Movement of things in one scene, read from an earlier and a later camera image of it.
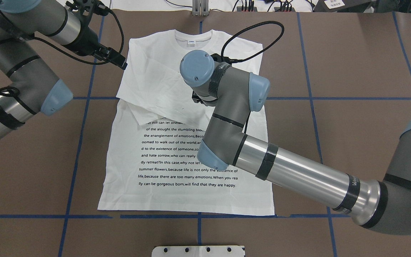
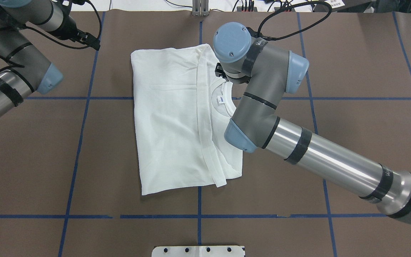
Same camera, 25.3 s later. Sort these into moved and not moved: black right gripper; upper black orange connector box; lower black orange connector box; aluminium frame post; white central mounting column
Moved: black right gripper
Not moved: lower black orange connector box; upper black orange connector box; aluminium frame post; white central mounting column
